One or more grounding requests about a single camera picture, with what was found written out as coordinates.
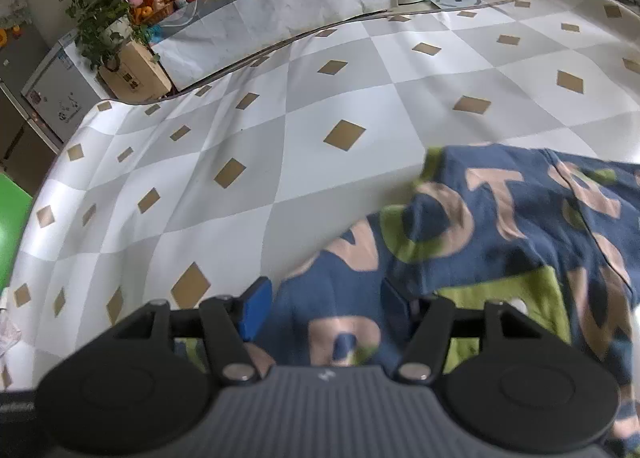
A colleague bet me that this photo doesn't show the blue lettered sweatshirt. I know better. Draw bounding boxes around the blue lettered sweatshirt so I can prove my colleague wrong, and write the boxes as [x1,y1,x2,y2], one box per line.
[175,143,640,458]

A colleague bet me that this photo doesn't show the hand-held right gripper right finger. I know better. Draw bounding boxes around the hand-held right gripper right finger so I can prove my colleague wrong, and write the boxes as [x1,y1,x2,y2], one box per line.
[382,280,547,385]

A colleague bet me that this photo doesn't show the green plastic chair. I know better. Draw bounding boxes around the green plastic chair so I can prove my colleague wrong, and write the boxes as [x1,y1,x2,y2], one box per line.
[0,173,34,290]

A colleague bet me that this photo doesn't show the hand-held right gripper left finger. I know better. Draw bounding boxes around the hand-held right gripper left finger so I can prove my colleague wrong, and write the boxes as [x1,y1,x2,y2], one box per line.
[115,277,273,385]

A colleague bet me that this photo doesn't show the round-dial floor scale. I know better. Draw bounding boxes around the round-dial floor scale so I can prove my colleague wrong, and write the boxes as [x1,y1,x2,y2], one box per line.
[430,0,484,12]

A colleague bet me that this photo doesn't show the pink white rag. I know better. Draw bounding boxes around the pink white rag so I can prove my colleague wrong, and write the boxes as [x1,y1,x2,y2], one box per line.
[0,308,22,355]

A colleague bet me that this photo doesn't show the grey white checkered tablecloth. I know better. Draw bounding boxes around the grey white checkered tablecloth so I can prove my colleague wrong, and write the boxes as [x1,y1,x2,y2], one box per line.
[0,0,640,389]

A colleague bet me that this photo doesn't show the cardboard box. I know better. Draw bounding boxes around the cardboard box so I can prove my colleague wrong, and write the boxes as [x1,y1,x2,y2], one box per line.
[97,40,174,102]

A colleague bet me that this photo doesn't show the white chest freezer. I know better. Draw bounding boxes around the white chest freezer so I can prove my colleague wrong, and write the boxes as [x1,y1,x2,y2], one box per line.
[22,30,109,145]

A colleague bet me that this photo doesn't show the fruit basket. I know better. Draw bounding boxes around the fruit basket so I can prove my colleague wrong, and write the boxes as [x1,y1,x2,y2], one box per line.
[130,0,194,22]

